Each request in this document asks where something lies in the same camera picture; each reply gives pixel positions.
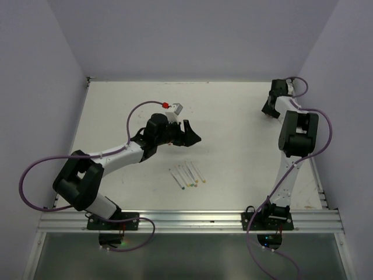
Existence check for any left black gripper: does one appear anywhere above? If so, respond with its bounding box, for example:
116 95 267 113
155 118 200 146

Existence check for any light green cap marker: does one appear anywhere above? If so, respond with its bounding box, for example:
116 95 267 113
178 165 195 187

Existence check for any teal green marker pen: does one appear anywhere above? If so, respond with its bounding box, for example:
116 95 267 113
169 169 185 190

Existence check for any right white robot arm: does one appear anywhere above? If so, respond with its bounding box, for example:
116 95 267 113
259 79 319 230

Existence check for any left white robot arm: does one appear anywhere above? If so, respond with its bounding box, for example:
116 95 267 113
52 113 202 229

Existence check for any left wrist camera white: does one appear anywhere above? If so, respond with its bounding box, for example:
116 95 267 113
165 103 183 123

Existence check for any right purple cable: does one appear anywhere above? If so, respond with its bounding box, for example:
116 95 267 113
246 76 333 280

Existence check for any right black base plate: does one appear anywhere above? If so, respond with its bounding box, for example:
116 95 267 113
241 212 294 231

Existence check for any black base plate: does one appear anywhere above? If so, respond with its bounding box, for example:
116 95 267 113
241 212 294 231
87 211 139 231

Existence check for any aluminium rail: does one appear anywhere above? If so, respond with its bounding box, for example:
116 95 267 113
37 209 343 234

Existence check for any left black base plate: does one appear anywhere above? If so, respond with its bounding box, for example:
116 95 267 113
87 211 139 231

